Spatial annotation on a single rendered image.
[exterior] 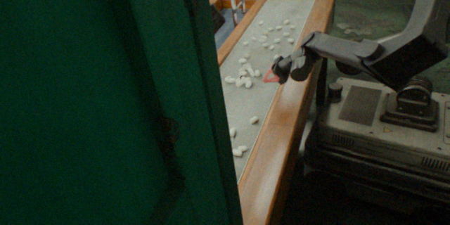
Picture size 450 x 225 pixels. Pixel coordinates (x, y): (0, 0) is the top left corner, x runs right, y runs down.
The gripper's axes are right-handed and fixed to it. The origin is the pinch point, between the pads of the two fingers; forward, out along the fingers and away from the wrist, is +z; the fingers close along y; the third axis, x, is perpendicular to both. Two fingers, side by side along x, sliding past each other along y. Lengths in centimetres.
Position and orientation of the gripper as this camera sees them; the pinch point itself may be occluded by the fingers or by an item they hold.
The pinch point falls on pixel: (265, 80)
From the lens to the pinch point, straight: 122.0
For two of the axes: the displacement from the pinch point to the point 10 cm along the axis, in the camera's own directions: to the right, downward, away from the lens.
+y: -3.5, 5.9, -7.3
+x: 6.8, 6.9, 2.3
